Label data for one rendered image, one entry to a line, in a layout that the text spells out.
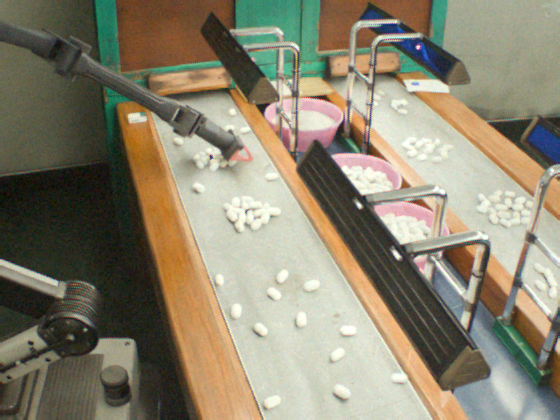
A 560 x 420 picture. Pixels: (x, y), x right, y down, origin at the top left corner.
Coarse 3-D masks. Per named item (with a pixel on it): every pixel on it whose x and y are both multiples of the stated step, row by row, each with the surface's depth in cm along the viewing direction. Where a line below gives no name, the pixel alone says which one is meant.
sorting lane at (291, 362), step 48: (192, 144) 211; (192, 192) 186; (240, 192) 187; (288, 192) 187; (240, 240) 167; (288, 240) 168; (240, 288) 151; (288, 288) 152; (336, 288) 152; (240, 336) 138; (288, 336) 138; (336, 336) 139; (288, 384) 127; (336, 384) 127; (384, 384) 127
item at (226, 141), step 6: (222, 132) 190; (228, 132) 197; (216, 138) 189; (222, 138) 190; (228, 138) 191; (234, 138) 193; (216, 144) 191; (222, 144) 191; (228, 144) 191; (234, 144) 191; (240, 144) 190; (222, 150) 193; (228, 150) 192; (234, 150) 190; (222, 156) 193; (228, 156) 191
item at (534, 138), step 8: (536, 120) 146; (544, 120) 145; (528, 128) 148; (536, 128) 146; (544, 128) 144; (552, 128) 142; (528, 136) 147; (536, 136) 145; (544, 136) 143; (552, 136) 141; (528, 144) 147; (536, 144) 145; (544, 144) 143; (552, 144) 141; (536, 152) 144; (544, 152) 142; (552, 152) 140; (544, 160) 142; (552, 160) 139
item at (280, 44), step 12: (276, 36) 196; (252, 48) 178; (264, 48) 179; (276, 48) 180; (288, 48) 182; (276, 60) 200; (300, 60) 185; (276, 72) 202; (276, 84) 204; (288, 84) 195; (276, 108) 209; (276, 120) 211; (288, 120) 201; (276, 132) 213
